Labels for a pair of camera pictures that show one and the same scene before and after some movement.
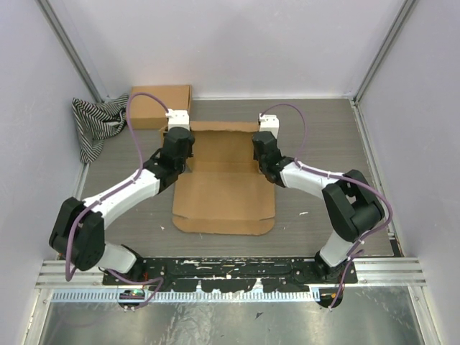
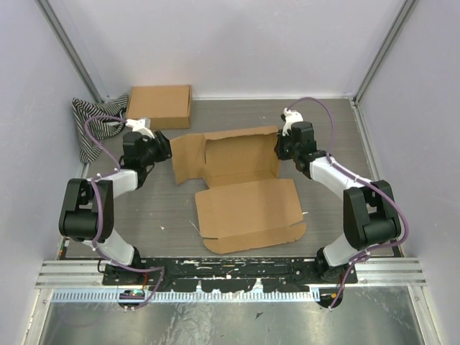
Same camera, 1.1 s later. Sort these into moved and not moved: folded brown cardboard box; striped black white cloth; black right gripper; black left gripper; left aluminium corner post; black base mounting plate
Moved: black right gripper; black left gripper
Not moved: striped black white cloth; black base mounting plate; folded brown cardboard box; left aluminium corner post
